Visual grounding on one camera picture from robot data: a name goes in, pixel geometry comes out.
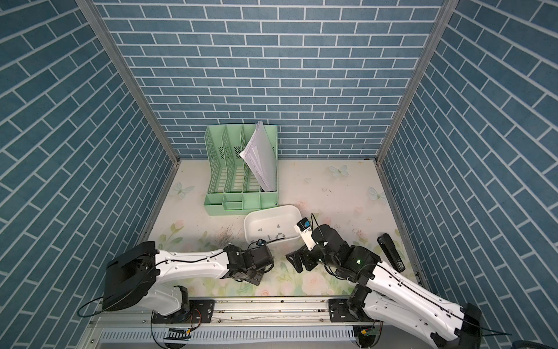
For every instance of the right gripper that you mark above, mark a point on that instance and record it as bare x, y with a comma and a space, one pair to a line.
296, 262

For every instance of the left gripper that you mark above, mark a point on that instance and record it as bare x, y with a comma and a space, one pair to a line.
259, 279

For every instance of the white plastic storage box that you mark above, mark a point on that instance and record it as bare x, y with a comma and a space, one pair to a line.
275, 224

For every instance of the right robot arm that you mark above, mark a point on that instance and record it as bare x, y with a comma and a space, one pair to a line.
383, 294

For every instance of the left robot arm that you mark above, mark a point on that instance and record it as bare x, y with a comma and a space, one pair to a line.
143, 276

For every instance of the green plastic file organizer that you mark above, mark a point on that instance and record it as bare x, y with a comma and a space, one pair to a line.
233, 189

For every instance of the white paper stack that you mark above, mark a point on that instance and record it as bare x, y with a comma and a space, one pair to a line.
261, 159

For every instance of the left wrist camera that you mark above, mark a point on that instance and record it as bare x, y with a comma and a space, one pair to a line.
260, 243

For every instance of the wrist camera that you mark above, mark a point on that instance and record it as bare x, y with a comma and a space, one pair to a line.
260, 243
304, 228

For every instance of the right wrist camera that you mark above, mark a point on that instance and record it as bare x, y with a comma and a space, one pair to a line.
304, 228

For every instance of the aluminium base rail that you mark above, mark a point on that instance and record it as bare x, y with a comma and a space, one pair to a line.
279, 312

